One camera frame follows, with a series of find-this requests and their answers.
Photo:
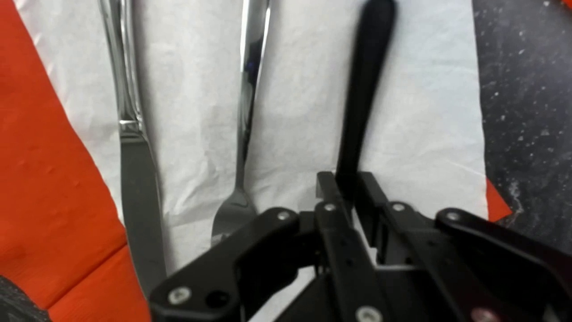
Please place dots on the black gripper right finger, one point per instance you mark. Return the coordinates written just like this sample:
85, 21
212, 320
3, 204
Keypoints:
489, 268

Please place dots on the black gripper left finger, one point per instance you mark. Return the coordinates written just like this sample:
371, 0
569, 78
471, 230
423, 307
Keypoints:
256, 268

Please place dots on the silver metal knife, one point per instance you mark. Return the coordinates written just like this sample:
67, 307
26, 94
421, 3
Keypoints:
140, 178

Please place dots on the silver metal fork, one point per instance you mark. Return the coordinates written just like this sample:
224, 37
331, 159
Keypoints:
251, 89

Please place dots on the black plastic utensil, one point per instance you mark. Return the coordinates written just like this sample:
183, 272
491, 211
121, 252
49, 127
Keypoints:
364, 89

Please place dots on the white paper napkin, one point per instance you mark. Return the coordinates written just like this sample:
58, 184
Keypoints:
298, 118

